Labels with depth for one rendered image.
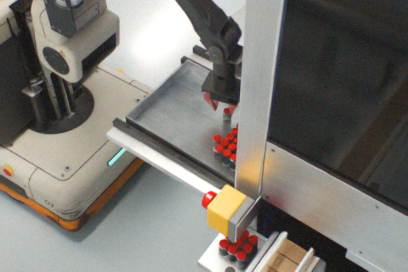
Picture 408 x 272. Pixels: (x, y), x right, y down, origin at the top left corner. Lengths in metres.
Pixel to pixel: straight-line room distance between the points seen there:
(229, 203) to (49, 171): 1.15
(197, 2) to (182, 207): 1.32
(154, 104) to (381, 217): 0.74
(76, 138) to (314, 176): 1.39
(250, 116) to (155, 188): 1.46
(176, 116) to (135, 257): 0.90
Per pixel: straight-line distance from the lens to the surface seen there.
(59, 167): 2.33
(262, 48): 1.02
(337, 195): 1.17
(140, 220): 2.49
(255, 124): 1.15
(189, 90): 1.69
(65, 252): 2.47
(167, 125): 1.61
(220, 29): 1.36
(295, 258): 1.35
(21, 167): 2.37
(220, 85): 1.48
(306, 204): 1.24
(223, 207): 1.28
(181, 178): 1.51
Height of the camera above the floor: 2.11
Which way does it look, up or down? 50 degrees down
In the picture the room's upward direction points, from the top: straight up
